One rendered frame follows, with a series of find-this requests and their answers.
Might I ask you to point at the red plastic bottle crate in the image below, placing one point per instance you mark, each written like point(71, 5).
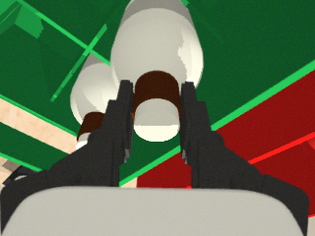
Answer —
point(271, 136)

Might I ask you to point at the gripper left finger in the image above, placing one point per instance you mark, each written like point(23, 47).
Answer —
point(96, 163)

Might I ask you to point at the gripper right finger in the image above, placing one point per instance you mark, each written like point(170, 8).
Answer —
point(214, 166)

